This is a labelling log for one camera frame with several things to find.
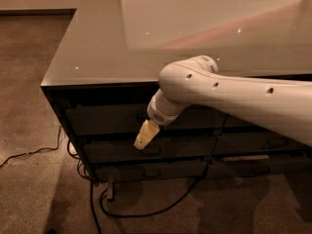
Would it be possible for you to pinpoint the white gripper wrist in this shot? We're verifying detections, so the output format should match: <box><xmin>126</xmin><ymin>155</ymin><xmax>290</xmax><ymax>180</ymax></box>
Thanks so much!
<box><xmin>134</xmin><ymin>89</ymin><xmax>190</xmax><ymax>150</ymax></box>

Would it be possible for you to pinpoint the drawer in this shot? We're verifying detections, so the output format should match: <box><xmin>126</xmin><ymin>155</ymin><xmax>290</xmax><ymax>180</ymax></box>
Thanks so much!
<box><xmin>224</xmin><ymin>115</ymin><xmax>253</xmax><ymax>128</ymax></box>
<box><xmin>84</xmin><ymin>136</ymin><xmax>215</xmax><ymax>163</ymax></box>
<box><xmin>214</xmin><ymin>132</ymin><xmax>310</xmax><ymax>155</ymax></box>
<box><xmin>207</xmin><ymin>156</ymin><xmax>312</xmax><ymax>178</ymax></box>
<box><xmin>65</xmin><ymin>103</ymin><xmax>225</xmax><ymax>136</ymax></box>
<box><xmin>96</xmin><ymin>160</ymin><xmax>207</xmax><ymax>182</ymax></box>

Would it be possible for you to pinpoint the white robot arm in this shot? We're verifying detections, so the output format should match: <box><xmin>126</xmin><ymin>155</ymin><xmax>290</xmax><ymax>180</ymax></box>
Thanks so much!
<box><xmin>134</xmin><ymin>56</ymin><xmax>312</xmax><ymax>149</ymax></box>

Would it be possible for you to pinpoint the dark cabinet with glossy top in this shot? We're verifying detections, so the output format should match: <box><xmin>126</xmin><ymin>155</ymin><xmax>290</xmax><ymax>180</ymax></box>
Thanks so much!
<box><xmin>42</xmin><ymin>0</ymin><xmax>311</xmax><ymax>182</ymax></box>

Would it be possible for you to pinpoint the thick black floor cable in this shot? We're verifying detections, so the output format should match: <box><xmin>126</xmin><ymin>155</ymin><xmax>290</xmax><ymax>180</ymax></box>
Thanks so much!
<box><xmin>89</xmin><ymin>166</ymin><xmax>209</xmax><ymax>234</ymax></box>

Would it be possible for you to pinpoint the thin black floor cable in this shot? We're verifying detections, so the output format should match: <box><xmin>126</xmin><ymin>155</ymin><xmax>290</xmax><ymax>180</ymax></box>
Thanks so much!
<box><xmin>0</xmin><ymin>126</ymin><xmax>62</xmax><ymax>168</ymax></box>

